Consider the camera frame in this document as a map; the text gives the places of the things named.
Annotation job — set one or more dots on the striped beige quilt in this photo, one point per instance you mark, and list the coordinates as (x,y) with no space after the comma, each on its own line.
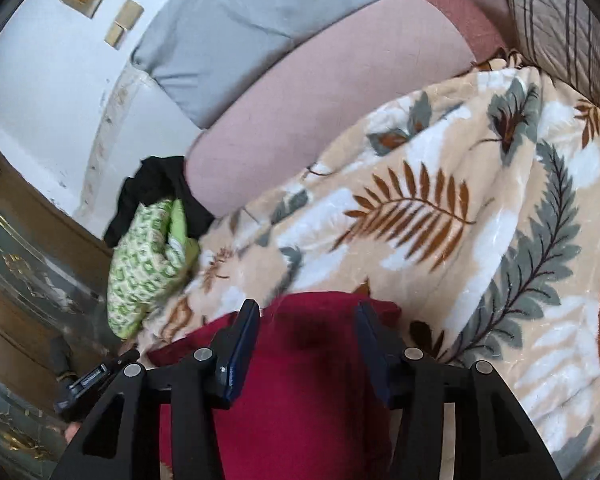
(570,25)

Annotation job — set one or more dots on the black cloth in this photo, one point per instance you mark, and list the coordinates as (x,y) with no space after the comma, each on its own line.
(155,185)

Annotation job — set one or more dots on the small wooden wall block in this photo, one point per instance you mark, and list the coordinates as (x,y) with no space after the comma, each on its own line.
(115,35)
(130,14)

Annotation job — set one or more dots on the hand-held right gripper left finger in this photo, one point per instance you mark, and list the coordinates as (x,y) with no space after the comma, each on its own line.
(236,360)

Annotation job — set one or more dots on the leaf print blanket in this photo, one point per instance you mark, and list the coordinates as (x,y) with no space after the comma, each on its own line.
(430,200)

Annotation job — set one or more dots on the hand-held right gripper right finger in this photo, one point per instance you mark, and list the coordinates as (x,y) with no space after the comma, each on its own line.
(375,360)

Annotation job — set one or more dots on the pink bolster cushion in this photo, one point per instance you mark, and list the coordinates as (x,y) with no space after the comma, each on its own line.
(330,100)

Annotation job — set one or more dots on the grey pillow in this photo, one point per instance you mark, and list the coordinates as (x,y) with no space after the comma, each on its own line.
(260,25)

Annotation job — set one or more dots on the wooden glass door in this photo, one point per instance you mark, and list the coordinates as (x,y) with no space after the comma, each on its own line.
(25,260)

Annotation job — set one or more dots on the green patterned pillow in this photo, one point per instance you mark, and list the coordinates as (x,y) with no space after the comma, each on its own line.
(140,270)

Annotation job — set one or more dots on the red sweater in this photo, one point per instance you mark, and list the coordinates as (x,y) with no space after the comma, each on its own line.
(300,385)

